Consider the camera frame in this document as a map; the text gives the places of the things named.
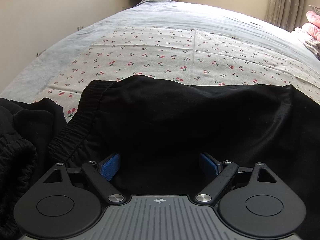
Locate pink quilt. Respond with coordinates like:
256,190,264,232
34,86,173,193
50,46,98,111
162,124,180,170
306,4,320,41

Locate striped cloth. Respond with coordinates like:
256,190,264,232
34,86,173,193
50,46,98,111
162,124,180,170
291,27,320,58

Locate black pants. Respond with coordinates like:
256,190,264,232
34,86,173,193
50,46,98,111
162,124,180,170
47,76,320,198

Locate black garment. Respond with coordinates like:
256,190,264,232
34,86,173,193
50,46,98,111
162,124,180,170
0,97,68,240

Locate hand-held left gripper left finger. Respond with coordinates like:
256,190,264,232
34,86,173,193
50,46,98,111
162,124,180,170
41,152,125,204

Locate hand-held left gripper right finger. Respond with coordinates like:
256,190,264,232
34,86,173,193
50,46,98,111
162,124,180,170
195,152,279,203

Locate beige star print curtain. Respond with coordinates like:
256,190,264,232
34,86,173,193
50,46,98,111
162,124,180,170
264,0,312,32

